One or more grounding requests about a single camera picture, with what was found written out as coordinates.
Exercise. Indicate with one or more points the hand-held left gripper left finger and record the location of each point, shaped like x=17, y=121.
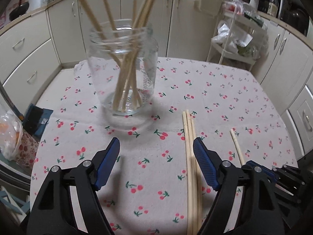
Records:
x=107, y=161

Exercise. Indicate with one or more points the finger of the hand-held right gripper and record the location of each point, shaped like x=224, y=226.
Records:
x=267, y=173

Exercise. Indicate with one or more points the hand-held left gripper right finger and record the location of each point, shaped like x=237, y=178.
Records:
x=204, y=161

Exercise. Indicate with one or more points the pale single chopstick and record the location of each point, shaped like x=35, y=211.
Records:
x=200, y=208
x=192, y=151
x=237, y=146
x=187, y=176

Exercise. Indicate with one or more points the clear glass jar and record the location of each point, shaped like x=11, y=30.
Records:
x=102, y=78

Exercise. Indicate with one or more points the bunch of wooden chopsticks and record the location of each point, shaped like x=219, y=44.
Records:
x=126, y=78

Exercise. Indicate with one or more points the white cabinet drawer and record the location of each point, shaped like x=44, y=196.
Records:
x=24, y=44
x=31, y=78
x=304, y=117

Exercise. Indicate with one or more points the cherry print tablecloth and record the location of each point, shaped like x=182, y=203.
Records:
x=159, y=102

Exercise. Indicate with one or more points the blue flat box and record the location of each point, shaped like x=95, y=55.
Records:
x=45, y=117

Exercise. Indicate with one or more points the red floral cloth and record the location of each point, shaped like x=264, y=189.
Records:
x=27, y=151

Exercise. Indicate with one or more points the plastic bag with orange contents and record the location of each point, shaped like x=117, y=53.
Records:
x=9, y=137

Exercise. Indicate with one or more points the teal folding rack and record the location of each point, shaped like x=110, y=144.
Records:
x=12, y=200

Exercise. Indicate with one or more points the white trolley rack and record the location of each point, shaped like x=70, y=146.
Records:
x=234, y=56

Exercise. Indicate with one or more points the white base cabinet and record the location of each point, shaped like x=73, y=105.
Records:
x=286, y=61
x=185, y=29

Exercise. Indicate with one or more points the white plastic bags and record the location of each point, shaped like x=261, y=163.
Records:
x=227, y=38

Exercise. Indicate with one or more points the red food packet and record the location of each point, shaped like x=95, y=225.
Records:
x=231, y=7

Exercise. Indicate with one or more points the white hanging plastic bag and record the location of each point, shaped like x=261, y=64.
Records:
x=207, y=0

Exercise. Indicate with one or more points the clear plastic bottle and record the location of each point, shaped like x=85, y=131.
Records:
x=273, y=6

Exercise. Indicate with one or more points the black wok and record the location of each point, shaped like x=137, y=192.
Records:
x=18, y=9

